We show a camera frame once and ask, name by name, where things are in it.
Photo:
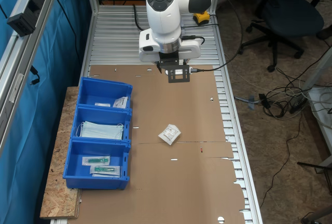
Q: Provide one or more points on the white printed packet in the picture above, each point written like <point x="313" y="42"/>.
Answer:
<point x="121" y="102"/>
<point x="169" y="133"/>

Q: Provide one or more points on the white printed packet in bag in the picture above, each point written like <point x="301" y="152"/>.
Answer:
<point x="121" y="102"/>

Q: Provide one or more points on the blue bin with printed packets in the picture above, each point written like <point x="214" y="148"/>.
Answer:
<point x="103" y="89"/>

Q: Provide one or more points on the yellow emergency stop button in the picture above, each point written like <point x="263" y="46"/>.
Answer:
<point x="202" y="17"/>

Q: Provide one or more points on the small clear flat packet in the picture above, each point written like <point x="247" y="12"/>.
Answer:
<point x="102" y="104"/>

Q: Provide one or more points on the stack of pale face masks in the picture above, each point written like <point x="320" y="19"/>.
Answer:
<point x="101" y="130"/>

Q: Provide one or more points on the grey tape strip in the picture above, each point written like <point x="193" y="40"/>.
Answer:
<point x="251" y="102"/>

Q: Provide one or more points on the black power adapter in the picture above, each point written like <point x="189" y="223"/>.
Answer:
<point x="265" y="101"/>

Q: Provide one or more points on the clear packet with green part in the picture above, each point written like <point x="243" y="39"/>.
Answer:
<point x="96" y="160"/>
<point x="105" y="169"/>

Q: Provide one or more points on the brown cardboard sheet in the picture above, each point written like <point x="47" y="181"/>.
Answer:
<point x="181" y="182"/>

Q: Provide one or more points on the blue bin with green packets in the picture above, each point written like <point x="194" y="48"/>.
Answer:
<point x="77" y="168"/>

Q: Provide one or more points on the OSB wood board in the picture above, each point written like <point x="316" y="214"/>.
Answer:
<point x="59" y="156"/>

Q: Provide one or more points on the dark office chair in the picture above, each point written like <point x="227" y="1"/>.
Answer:
<point x="290" y="14"/>

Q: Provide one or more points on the black floor power strip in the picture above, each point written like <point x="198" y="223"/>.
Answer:
<point x="298" y="104"/>

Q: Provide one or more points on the black stand leg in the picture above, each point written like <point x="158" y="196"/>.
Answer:
<point x="311" y="165"/>

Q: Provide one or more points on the aluminium frame beam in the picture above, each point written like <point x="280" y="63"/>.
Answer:
<point x="23" y="53"/>

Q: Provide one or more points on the white desk frame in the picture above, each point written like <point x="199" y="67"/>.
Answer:
<point x="325" y="130"/>

